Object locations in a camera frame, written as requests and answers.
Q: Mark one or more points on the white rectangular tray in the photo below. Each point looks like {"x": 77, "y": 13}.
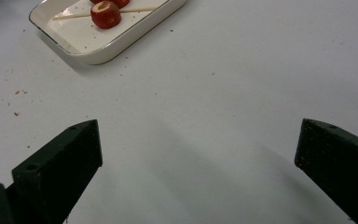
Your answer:
{"x": 84, "y": 40}

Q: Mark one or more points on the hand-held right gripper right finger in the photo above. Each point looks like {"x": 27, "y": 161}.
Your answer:
{"x": 338, "y": 168}

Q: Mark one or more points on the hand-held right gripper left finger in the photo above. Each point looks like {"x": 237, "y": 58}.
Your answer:
{"x": 59, "y": 168}

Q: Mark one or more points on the red cored hawthorn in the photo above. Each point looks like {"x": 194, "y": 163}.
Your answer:
{"x": 105, "y": 18}

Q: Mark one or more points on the red fruit skewer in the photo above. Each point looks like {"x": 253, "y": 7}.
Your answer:
{"x": 71, "y": 16}

